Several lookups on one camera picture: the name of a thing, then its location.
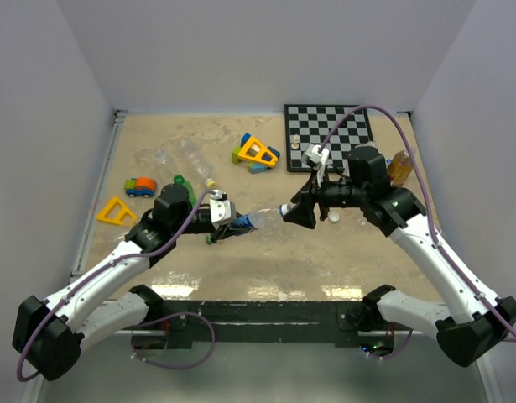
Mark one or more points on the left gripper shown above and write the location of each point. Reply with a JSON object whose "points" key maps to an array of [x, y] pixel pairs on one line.
{"points": [[226, 231]]}

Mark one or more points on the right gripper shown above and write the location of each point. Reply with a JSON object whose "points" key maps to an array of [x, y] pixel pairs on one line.
{"points": [[318, 195]]}

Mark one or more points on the white QR code cap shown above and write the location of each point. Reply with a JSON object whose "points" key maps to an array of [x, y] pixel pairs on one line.
{"points": [[284, 209]]}

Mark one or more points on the Pepsi label clear bottle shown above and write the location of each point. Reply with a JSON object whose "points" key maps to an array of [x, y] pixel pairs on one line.
{"points": [[262, 219]]}

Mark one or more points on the green plastic bottle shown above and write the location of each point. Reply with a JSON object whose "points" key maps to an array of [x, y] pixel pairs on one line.
{"points": [[180, 180]]}

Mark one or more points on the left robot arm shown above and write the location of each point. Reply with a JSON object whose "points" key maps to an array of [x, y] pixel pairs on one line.
{"points": [[51, 334]]}

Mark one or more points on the clear bottle yellow cap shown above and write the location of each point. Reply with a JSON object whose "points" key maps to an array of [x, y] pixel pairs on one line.
{"points": [[203, 171]]}

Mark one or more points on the clear bottle far left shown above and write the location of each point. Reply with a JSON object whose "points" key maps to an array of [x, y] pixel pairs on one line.
{"points": [[160, 156]]}

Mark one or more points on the brown tea bottle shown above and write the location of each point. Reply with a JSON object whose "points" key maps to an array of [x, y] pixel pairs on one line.
{"points": [[400, 168]]}

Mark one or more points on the blue purple toy block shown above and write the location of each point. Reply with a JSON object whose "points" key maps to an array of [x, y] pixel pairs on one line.
{"points": [[275, 152]]}

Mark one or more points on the teal green toy block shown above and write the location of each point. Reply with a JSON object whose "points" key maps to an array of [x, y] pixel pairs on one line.
{"points": [[255, 168]]}

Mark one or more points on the yellow triangle toy block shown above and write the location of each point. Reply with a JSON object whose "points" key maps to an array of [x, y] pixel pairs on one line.
{"points": [[255, 151]]}

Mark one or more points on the black white chessboard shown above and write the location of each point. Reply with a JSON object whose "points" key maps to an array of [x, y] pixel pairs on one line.
{"points": [[313, 122]]}

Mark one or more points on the orange blue toy car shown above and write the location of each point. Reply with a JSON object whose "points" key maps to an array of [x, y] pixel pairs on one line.
{"points": [[140, 187]]}

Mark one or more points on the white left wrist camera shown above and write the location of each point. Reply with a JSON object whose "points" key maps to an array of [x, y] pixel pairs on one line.
{"points": [[222, 210]]}

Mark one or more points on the black table edge rail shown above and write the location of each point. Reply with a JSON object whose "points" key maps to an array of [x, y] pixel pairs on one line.
{"points": [[337, 322]]}

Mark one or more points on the yellow triangle toy frame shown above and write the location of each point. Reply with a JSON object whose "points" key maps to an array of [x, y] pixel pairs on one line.
{"points": [[116, 212]]}

